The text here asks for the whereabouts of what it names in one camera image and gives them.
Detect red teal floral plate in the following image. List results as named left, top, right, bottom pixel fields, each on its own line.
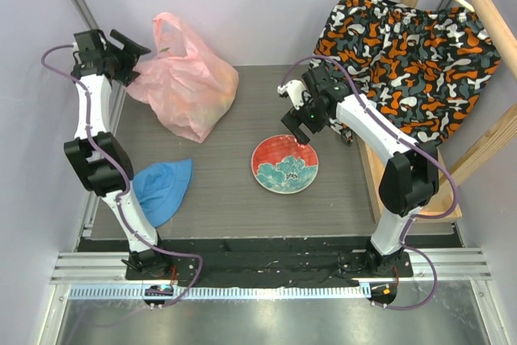
left=250, top=135, right=319, bottom=195

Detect aluminium rail with slotted strip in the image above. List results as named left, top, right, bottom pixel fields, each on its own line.
left=51, top=248, right=492, bottom=302

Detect blue bucket hat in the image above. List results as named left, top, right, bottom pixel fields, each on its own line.
left=132, top=158, right=193, bottom=228

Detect orange camouflage patterned shorts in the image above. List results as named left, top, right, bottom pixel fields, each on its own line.
left=309, top=0, right=501, bottom=145

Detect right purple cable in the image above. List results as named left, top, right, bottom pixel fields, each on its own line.
left=280, top=55, right=462, bottom=313

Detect wooden clothes rack frame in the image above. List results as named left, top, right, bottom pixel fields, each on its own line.
left=361, top=0, right=517, bottom=225

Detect purple cable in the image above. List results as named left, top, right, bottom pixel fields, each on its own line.
left=280, top=55, right=462, bottom=313
left=40, top=44, right=203, bottom=308

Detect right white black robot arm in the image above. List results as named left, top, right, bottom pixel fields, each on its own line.
left=277, top=67, right=439, bottom=276

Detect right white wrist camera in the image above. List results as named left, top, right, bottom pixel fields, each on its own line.
left=277, top=80, right=312, bottom=111

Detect pink plastic bag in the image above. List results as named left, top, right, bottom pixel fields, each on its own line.
left=126, top=12, right=239, bottom=143

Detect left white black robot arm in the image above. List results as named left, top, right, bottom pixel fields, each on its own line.
left=64, top=29, right=172, bottom=280

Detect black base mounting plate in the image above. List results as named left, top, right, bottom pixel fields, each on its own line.
left=124, top=237, right=414, bottom=288

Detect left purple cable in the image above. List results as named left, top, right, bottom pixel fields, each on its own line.
left=40, top=44, right=203, bottom=308

